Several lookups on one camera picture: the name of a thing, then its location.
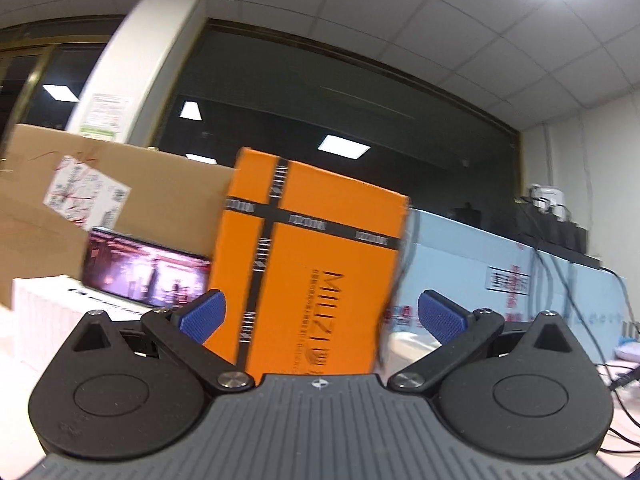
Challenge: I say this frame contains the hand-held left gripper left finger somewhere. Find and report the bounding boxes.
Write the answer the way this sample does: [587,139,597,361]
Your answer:
[73,288,252,392]

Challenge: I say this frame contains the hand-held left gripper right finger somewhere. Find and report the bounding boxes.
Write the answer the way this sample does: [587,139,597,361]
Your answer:
[387,288,577,392]

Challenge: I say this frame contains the light blue foam box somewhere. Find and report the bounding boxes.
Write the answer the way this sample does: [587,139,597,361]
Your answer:
[382,207,637,363]

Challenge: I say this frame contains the smartphone with lit screen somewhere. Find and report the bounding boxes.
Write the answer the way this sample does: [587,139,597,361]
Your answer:
[82,227,212,309]

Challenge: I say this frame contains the large brown cardboard box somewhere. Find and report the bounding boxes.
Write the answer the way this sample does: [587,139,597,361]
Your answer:
[0,124,236,308]

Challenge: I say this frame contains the orange box with black bands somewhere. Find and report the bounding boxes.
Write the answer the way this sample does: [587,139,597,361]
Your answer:
[204,147,411,376]

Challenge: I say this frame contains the black charger units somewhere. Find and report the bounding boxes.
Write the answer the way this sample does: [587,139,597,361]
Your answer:
[515,195,601,268]

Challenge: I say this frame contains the white ribbed box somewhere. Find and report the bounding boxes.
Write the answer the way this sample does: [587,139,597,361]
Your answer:
[12,274,147,372]

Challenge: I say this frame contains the white shipping label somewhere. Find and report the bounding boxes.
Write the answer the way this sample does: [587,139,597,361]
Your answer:
[42,155,132,231]

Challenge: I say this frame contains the blue and white cloth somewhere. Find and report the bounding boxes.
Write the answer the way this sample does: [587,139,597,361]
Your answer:
[616,321,640,361]

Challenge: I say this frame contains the paper notice with green strip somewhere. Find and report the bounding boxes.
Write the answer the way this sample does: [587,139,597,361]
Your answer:
[79,92,131,142]

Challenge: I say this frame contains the large dark window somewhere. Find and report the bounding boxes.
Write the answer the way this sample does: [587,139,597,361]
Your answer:
[152,19,523,233]

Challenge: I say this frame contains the white device with cables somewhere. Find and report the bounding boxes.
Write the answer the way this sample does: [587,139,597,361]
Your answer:
[529,184,568,213]

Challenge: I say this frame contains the black cable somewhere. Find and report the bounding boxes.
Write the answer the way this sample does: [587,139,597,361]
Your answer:
[595,357,640,453]

